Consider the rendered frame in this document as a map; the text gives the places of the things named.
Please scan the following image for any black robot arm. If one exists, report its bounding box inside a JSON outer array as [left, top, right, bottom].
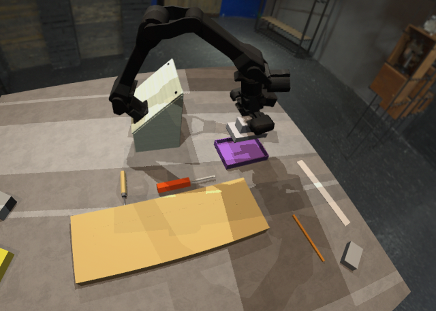
[[109, 5, 291, 124]]

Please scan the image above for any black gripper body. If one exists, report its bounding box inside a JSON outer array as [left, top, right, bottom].
[[230, 87, 275, 135]]

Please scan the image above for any tan wooden floor panel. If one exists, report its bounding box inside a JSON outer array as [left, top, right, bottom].
[[70, 178, 269, 286]]

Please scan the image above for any purple shallow tray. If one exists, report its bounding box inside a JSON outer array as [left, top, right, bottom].
[[214, 137, 269, 169]]

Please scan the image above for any orange thin rod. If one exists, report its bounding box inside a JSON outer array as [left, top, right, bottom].
[[292, 215, 325, 262]]

